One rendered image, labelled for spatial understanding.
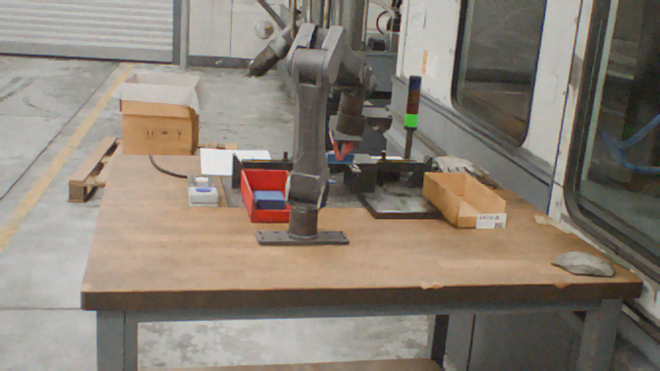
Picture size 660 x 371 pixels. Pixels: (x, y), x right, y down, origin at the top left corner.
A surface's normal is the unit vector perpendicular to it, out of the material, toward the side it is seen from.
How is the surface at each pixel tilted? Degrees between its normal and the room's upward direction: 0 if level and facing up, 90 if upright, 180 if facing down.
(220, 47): 89
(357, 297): 90
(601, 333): 90
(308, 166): 96
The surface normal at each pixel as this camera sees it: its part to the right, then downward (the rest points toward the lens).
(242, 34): 0.15, 0.28
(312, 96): -0.36, 0.33
